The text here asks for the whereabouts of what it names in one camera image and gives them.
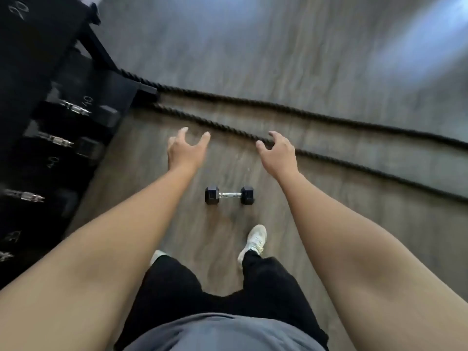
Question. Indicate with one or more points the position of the person's right hand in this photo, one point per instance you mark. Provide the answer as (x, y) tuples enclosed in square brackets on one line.
[(279, 160)]

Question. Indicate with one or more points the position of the person's left hand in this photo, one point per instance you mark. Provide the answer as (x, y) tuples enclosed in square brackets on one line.
[(184, 155)]

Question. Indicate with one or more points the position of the person's left thumb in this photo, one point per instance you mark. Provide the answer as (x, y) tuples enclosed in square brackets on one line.
[(204, 140)]

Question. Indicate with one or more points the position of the person's right thumb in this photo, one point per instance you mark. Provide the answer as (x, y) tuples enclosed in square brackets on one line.
[(261, 146)]

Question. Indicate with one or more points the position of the person's right forearm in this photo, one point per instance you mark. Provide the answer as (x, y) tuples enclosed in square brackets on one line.
[(347, 252)]

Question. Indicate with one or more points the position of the person's left forearm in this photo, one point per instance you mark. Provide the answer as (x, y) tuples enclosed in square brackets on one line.
[(109, 244)]

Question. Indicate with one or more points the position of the small black hex dumbbell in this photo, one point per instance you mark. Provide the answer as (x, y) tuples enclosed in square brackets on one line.
[(229, 195)]

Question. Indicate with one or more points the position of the person's right white shoe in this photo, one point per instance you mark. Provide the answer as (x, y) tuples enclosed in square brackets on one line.
[(253, 243)]

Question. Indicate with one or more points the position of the person's white shoe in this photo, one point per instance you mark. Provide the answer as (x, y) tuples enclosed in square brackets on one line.
[(253, 243), (158, 256)]

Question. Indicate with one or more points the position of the black dumbbell rack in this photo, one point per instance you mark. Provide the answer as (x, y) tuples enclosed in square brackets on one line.
[(109, 91)]

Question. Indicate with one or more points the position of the person's left white shoe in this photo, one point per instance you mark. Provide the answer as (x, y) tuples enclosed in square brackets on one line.
[(158, 256)]

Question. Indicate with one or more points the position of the person's grey shirt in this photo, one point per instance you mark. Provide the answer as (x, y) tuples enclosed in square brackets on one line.
[(226, 334)]

